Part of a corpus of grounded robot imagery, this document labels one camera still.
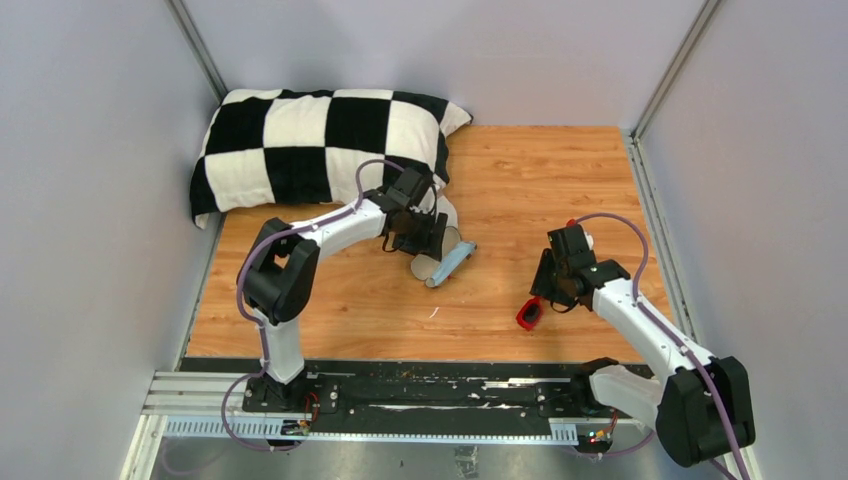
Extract light blue cleaning cloth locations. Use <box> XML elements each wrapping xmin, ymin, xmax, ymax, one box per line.
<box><xmin>424</xmin><ymin>241</ymin><xmax>477</xmax><ymax>288</ymax></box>

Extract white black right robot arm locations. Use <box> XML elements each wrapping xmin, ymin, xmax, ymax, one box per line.
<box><xmin>530</xmin><ymin>223</ymin><xmax>756</xmax><ymax>467</ymax></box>

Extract black and white checkered pillow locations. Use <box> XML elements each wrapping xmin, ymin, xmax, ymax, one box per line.
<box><xmin>189</xmin><ymin>89</ymin><xmax>473</xmax><ymax>229</ymax></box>

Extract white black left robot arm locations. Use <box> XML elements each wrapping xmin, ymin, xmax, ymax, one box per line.
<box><xmin>237</xmin><ymin>168</ymin><xmax>456</xmax><ymax>413</ymax></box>

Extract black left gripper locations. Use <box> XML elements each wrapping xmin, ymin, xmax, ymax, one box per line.
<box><xmin>394</xmin><ymin>208</ymin><xmax>447</xmax><ymax>262</ymax></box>

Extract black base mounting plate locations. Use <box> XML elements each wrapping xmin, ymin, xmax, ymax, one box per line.
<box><xmin>178</xmin><ymin>357</ymin><xmax>649</xmax><ymax>448</ymax></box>

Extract beige plaid glasses case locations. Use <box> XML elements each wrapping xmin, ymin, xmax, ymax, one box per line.
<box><xmin>410</xmin><ymin>226</ymin><xmax>465</xmax><ymax>288</ymax></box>

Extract aluminium rail frame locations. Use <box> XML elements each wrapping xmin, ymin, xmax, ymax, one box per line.
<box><xmin>119</xmin><ymin>370</ymin><xmax>763</xmax><ymax>480</ymax></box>

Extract red sunglasses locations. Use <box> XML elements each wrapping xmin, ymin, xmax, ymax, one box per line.
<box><xmin>516</xmin><ymin>296</ymin><xmax>544</xmax><ymax>331</ymax></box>

